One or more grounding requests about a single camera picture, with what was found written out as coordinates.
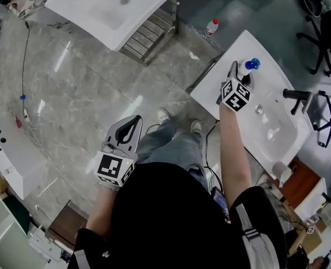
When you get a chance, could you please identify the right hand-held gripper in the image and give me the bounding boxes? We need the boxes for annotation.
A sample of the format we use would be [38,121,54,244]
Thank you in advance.
[216,61,255,113]

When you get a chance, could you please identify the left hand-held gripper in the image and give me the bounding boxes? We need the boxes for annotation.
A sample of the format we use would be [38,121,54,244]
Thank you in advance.
[93,114,144,192]

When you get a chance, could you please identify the blue-capped white spray bottle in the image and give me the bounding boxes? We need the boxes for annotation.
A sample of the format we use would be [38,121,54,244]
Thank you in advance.
[236,57,262,77]

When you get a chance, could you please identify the person's right forearm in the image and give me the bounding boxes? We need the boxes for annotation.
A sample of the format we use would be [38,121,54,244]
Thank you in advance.
[218,104,253,207]

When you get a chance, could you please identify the person's left forearm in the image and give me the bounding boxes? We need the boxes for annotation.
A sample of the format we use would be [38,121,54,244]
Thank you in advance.
[85,187,122,241]

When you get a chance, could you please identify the white shoulder bag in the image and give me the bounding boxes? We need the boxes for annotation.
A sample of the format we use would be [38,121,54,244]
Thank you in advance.
[236,202,281,269]

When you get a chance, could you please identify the white sink with black stand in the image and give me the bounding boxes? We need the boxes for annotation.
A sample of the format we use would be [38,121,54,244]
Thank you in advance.
[189,29,315,180]

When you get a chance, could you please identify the white sink with steel stand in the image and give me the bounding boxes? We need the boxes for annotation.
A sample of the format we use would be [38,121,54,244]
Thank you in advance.
[44,0,187,52]

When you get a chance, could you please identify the person's left white shoe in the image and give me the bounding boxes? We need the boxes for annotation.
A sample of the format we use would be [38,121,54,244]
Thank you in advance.
[156,107,171,123]

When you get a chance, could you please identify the person's white shoe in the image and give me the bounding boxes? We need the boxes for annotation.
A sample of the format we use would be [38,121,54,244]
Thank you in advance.
[190,119,203,136]
[156,107,171,123]

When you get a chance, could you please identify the white bottle red cap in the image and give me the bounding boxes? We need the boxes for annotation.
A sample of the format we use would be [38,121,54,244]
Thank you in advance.
[204,18,220,37]

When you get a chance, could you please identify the black faucet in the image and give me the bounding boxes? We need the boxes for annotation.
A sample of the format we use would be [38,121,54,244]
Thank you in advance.
[282,88,314,115]

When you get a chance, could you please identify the person's right white shoe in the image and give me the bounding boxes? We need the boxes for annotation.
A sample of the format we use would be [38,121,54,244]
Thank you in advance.
[190,119,203,136]

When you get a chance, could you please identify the person's right leg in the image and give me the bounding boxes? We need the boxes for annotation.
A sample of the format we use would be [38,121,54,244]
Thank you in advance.
[165,129,211,188]

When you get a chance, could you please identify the person's black shirt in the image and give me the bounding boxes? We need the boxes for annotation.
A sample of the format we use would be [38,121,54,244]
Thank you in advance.
[74,161,288,269]

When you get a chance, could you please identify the steel slatted stand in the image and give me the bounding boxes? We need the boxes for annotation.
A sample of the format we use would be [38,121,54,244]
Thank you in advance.
[118,0,180,67]

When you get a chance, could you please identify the brown wooden stool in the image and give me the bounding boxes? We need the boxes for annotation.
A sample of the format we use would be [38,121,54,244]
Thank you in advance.
[45,200,90,249]

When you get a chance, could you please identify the black device blue screen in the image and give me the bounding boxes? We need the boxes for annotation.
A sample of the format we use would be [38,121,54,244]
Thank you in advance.
[211,186,231,224]

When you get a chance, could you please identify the white curved furniture unit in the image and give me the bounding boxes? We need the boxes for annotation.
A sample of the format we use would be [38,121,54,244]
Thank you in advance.
[0,115,48,201]

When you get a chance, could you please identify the brown wooden table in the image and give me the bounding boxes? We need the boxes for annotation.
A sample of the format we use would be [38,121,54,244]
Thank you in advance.
[276,156,323,210]

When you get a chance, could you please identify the white box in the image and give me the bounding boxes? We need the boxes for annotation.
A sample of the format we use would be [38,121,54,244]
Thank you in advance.
[293,177,329,221]

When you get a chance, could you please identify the white green cabinet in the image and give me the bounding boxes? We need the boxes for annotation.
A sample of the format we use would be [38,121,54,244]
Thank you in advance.
[0,194,49,269]

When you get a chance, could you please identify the black cable bundle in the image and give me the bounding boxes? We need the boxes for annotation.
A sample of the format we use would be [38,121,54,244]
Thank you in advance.
[203,121,225,193]

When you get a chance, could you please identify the long black floor cable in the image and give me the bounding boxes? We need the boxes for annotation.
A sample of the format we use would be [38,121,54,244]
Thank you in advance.
[20,20,32,114]

